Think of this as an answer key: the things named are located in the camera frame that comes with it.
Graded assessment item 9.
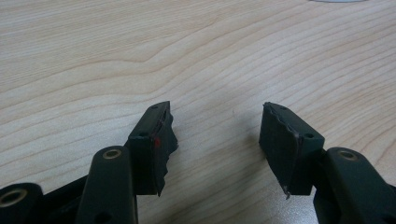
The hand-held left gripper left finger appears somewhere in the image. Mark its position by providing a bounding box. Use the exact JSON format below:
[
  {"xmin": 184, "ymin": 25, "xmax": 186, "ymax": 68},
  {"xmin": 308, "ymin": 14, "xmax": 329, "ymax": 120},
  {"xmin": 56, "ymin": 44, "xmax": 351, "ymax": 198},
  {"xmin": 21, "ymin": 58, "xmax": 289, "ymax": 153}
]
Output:
[{"xmin": 124, "ymin": 100, "xmax": 179, "ymax": 198}]

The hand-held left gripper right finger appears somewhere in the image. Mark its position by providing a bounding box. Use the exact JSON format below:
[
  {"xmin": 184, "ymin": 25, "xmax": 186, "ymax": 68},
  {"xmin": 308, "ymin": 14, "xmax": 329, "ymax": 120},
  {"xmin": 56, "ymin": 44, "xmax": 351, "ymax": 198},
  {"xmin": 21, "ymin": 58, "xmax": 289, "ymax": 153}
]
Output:
[{"xmin": 259, "ymin": 101, "xmax": 326, "ymax": 200}]

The white round object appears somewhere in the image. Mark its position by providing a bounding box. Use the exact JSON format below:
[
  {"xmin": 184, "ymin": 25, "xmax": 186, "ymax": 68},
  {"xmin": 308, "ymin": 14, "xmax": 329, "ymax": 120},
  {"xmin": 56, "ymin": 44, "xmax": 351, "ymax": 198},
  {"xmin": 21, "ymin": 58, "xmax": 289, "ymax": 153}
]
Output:
[{"xmin": 308, "ymin": 0, "xmax": 368, "ymax": 4}]

